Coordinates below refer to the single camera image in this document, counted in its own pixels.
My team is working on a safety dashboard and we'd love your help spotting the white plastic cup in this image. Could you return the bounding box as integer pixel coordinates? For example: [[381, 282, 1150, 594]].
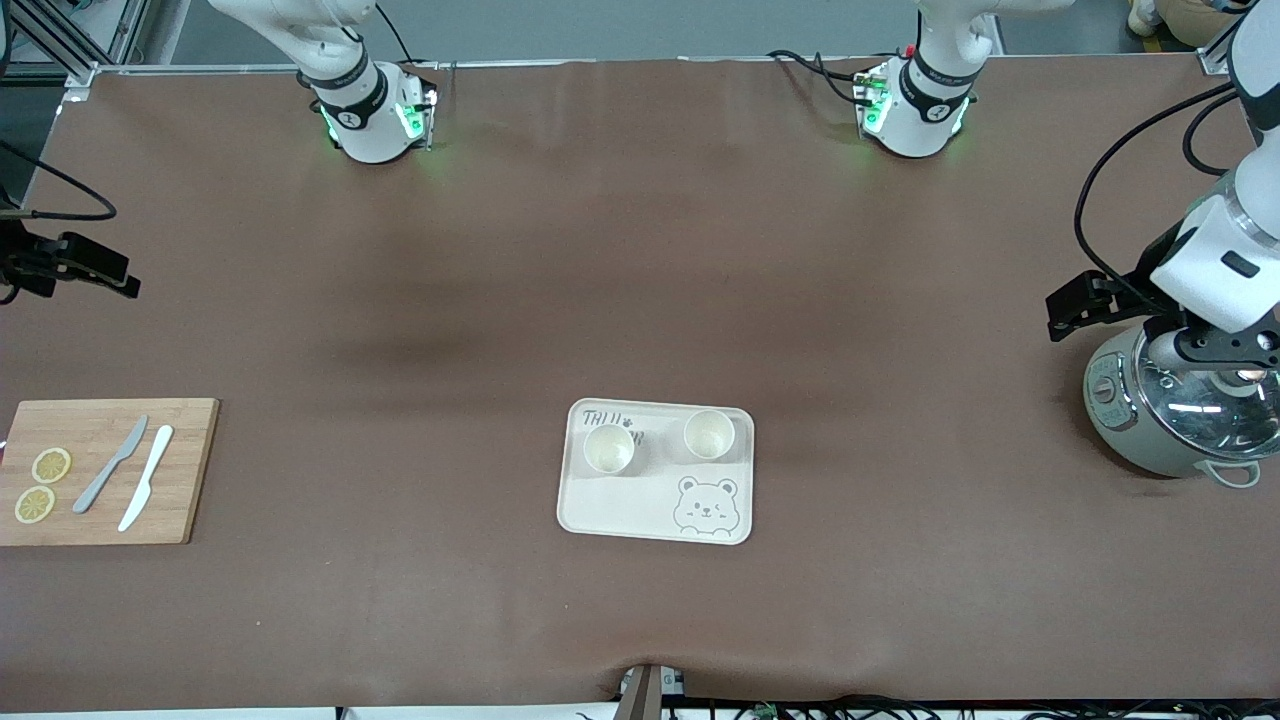
[[583, 425, 637, 476], [683, 410, 736, 461]]

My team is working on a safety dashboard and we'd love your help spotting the grey pot with glass lid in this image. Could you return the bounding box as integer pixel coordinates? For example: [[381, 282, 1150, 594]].
[[1083, 320, 1280, 489]]

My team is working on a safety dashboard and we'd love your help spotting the grey plastic knife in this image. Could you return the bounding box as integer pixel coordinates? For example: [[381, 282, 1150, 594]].
[[72, 415, 149, 515]]

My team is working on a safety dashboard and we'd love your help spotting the white plastic knife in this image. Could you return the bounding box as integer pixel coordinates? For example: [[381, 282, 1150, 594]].
[[117, 425, 175, 533]]

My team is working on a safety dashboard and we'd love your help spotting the bamboo cutting board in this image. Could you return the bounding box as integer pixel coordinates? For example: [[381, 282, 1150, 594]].
[[0, 398, 221, 547]]

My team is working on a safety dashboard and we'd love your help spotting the brown table cover mat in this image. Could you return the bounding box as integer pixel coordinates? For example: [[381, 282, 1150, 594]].
[[0, 58, 1280, 713]]

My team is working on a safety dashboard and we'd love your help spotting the beige bear print tray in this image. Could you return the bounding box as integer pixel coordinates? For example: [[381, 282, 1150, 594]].
[[556, 398, 755, 546]]

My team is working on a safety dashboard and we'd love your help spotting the short black cable loop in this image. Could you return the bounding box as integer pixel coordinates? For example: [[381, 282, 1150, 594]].
[[1183, 92, 1251, 176]]

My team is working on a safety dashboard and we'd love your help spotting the aluminium frame profile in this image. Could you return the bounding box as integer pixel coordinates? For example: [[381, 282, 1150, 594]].
[[0, 0, 151, 91]]

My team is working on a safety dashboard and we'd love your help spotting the black base cable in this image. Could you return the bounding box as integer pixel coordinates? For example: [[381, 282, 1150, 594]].
[[375, 5, 416, 66], [768, 48, 881, 106]]

